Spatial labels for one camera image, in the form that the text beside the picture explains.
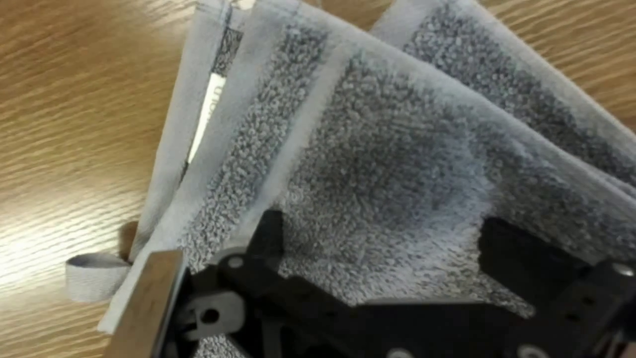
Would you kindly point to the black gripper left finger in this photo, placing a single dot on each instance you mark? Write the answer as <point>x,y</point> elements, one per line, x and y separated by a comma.
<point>269,235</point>

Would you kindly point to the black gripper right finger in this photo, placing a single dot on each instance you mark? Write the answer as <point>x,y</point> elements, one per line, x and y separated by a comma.
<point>510,255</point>

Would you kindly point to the grey towel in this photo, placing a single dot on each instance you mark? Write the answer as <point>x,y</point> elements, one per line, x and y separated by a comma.
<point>398,165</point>

